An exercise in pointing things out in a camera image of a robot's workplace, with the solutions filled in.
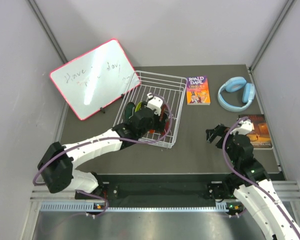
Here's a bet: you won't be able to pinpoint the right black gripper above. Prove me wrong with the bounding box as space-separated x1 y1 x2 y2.
205 123 239 165

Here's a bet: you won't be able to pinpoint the dark green plate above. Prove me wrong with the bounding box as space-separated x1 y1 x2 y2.
123 102 136 123

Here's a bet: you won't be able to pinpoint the lime green plate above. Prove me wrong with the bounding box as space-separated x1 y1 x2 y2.
135 101 147 112

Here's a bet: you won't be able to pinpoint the red floral plate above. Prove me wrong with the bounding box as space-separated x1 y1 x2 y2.
159 104 170 126

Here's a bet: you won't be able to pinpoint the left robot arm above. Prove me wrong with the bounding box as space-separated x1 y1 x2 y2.
37 99 171 199

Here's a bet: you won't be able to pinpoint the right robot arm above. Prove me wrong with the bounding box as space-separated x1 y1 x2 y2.
205 120 300 240

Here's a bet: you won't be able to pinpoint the dark cover paperback book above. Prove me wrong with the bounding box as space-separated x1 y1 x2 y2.
238 114 273 150

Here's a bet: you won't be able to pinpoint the Roald Dahl orange book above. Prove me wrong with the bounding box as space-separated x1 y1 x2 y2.
186 76 211 106

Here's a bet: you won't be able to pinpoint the light blue headphones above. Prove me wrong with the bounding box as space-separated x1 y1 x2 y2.
217 76 256 113

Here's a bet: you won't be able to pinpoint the pink framed whiteboard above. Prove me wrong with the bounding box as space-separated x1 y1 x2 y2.
49 38 141 121

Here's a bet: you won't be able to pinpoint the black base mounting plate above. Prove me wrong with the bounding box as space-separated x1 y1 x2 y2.
74 172 238 202

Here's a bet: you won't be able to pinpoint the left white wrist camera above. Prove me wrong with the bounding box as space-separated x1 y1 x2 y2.
146 92 164 116

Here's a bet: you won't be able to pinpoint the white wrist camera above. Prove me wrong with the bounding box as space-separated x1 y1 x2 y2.
237 117 255 135
146 92 164 116

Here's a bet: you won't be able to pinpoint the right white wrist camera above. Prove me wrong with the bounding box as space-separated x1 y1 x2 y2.
237 117 255 135

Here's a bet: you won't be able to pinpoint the white wire dish rack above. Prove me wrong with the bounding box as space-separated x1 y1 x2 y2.
114 70 187 149

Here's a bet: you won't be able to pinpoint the grey slotted cable duct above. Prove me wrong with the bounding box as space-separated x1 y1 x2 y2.
40 201 240 213

